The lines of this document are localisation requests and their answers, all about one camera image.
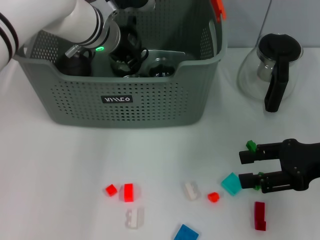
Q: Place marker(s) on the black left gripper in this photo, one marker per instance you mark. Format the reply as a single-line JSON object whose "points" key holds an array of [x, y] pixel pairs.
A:
{"points": [[130, 40]]}

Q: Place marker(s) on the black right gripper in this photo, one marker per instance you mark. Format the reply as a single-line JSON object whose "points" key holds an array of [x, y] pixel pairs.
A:
{"points": [[300, 162]]}

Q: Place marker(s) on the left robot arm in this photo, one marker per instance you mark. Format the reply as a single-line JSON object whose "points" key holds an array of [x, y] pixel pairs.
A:
{"points": [[62, 22]]}

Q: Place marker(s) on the green toy block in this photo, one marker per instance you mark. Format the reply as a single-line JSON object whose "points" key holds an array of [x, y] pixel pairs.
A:
{"points": [[250, 146], [256, 187]]}

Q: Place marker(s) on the teal flat toy block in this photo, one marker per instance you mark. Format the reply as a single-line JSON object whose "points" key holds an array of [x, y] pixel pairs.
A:
{"points": [[231, 184]]}

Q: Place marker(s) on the small orange toy block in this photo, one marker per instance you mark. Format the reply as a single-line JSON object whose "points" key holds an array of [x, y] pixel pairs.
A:
{"points": [[213, 197]]}

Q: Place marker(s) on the dark red long block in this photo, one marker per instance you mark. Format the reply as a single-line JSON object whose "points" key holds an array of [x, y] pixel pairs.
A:
{"points": [[260, 216]]}

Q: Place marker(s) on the grey perforated storage basket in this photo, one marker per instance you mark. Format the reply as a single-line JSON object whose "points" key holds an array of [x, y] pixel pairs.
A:
{"points": [[125, 112]]}

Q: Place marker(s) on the white stepped toy block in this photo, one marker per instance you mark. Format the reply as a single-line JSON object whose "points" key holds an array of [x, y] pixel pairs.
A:
{"points": [[191, 191]]}

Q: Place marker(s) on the blue flat toy block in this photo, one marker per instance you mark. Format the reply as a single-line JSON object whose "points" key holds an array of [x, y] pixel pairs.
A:
{"points": [[186, 233]]}

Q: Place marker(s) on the tall red toy block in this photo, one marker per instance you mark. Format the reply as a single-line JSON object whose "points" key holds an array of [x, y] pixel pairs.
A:
{"points": [[128, 193]]}

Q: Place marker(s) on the clear white toy block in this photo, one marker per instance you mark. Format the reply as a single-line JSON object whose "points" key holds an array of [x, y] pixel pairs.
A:
{"points": [[132, 218]]}

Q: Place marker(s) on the small red toy block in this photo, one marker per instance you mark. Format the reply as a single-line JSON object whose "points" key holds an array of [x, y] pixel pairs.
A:
{"points": [[110, 190]]}

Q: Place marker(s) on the black clay teapot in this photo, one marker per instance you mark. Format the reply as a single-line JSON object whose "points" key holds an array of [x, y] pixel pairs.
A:
{"points": [[75, 66]]}

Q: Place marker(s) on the left wrist camera housing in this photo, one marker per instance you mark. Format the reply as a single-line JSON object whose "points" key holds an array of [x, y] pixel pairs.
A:
{"points": [[135, 3]]}

